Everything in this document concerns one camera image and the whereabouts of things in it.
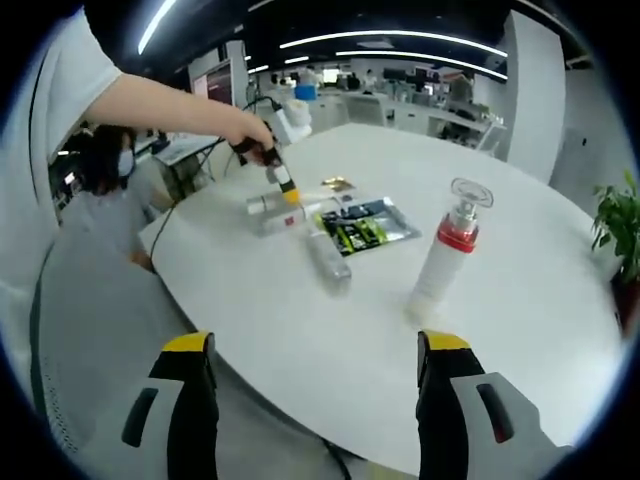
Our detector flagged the small skincare bottle clear cap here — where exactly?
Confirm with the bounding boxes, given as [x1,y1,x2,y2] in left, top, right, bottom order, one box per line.
[303,228,355,297]
[254,203,322,237]

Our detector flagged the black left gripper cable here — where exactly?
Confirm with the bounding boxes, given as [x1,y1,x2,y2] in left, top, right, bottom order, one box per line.
[147,96,284,269]

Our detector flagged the gold skincare sachet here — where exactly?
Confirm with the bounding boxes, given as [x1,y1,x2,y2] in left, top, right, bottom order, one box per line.
[319,173,358,193]

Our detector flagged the row of white office desks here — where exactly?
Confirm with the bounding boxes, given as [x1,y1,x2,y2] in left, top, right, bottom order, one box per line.
[269,69,506,151]

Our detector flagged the long straight ceiling light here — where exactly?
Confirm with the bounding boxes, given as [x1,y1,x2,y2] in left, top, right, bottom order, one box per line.
[137,0,177,55]

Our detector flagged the white skincare tube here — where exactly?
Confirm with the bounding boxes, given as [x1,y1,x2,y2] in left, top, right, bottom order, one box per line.
[246,188,346,215]

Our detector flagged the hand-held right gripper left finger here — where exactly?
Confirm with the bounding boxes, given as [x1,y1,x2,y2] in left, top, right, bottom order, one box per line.
[97,329,221,480]

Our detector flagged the skincare pump bottle red collar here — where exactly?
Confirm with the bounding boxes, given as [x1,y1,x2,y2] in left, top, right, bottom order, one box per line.
[405,177,496,321]

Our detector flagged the grey mesh office chair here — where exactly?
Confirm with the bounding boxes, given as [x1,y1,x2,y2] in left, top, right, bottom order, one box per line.
[28,227,174,454]

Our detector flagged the black cable under table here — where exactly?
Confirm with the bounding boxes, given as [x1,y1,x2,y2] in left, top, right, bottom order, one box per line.
[319,435,352,480]

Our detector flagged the pink display screen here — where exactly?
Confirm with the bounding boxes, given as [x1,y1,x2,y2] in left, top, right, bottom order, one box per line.
[192,58,235,107]

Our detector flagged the potted green plant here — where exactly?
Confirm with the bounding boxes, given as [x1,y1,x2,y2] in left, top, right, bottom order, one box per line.
[591,169,640,286]

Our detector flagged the curved ceiling light strip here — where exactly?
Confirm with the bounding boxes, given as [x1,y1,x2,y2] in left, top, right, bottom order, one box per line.
[278,29,510,59]
[334,48,510,81]

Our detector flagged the green black skincare packet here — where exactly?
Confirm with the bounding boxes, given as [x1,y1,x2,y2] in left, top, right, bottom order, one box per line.
[318,196,422,259]

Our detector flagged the person's left hand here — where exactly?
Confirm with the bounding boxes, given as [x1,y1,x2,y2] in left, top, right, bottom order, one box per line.
[219,112,279,164]

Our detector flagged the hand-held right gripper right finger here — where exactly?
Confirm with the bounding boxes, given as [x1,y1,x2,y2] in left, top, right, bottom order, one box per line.
[414,329,574,480]

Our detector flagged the white desk black legs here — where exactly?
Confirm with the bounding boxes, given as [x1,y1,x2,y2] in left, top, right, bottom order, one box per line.
[149,133,227,201]

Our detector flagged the person in white shirt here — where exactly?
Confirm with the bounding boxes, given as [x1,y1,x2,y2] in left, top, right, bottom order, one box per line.
[0,7,125,261]

